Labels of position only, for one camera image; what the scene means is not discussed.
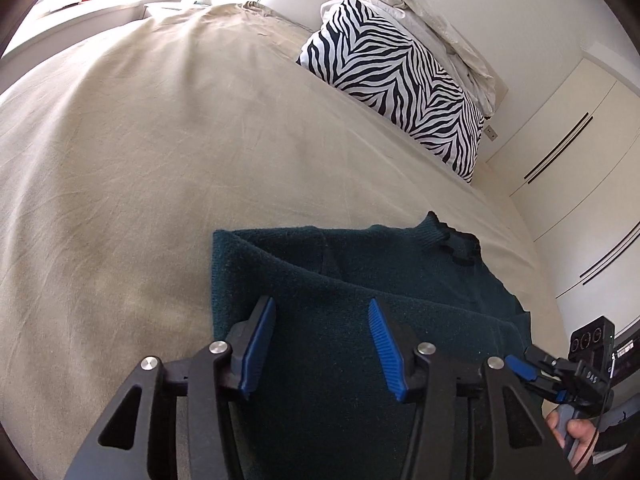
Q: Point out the person's right hand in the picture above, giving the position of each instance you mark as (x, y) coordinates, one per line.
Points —
(580, 442)

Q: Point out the beige bed sheet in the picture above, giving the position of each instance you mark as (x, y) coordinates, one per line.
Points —
(150, 160)

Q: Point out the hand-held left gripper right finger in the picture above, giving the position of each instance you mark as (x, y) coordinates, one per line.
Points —
(387, 355)

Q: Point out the white wardrobe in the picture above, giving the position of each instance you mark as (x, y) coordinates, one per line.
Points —
(575, 160)

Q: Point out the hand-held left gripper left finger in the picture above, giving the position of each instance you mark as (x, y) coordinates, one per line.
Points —
(257, 345)

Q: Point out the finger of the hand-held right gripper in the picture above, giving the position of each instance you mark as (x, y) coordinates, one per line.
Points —
(542, 357)
(522, 370)

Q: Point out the dark green sweater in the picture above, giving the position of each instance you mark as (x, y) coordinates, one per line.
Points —
(350, 300)

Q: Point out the zebra print pillow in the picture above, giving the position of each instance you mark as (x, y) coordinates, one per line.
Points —
(395, 80)

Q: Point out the wall socket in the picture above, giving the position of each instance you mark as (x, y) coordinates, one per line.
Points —
(491, 133)

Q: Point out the crumpled white duvet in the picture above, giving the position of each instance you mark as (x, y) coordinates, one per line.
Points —
(435, 25)

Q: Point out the white nightstand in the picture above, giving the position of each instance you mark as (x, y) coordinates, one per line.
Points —
(165, 9)

